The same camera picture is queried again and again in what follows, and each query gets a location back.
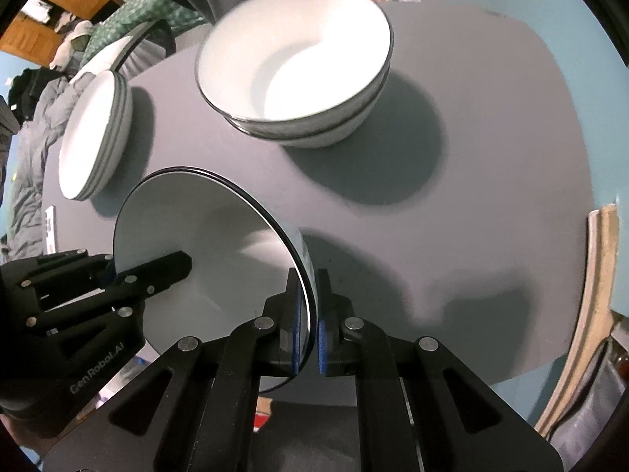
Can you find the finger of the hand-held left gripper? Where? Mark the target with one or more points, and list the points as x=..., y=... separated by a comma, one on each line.
x=162, y=268
x=73, y=261

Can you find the white plate with dark rim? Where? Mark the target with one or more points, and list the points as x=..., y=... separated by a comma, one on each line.
x=128, y=113

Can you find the medium white plate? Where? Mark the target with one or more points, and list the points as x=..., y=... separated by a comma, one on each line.
x=221, y=255

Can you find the grey quilted duvet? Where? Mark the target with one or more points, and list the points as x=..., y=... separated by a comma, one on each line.
x=29, y=132

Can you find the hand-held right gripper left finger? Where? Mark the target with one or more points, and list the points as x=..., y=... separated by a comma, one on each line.
x=296, y=349

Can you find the large white plate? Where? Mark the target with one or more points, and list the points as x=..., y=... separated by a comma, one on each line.
x=91, y=128

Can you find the light blue smartphone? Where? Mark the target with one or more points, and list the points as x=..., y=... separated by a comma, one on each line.
x=50, y=228

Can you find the beige clothes pile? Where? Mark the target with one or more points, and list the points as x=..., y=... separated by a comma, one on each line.
x=73, y=42

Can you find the green checkered tablecloth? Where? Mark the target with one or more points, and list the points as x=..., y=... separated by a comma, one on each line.
x=142, y=10

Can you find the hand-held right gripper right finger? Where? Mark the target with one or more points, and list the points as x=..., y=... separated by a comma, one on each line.
x=323, y=349

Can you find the white bowl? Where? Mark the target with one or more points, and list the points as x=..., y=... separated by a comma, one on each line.
x=319, y=136
x=304, y=49

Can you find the black clothes pile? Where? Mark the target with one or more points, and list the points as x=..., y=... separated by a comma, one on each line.
x=24, y=88

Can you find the grey fabric bag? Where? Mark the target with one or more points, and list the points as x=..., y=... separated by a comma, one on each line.
x=599, y=378

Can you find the light wooden board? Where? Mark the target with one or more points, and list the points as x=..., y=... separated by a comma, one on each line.
x=594, y=305

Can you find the black mesh office chair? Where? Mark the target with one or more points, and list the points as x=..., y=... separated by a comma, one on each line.
x=166, y=39

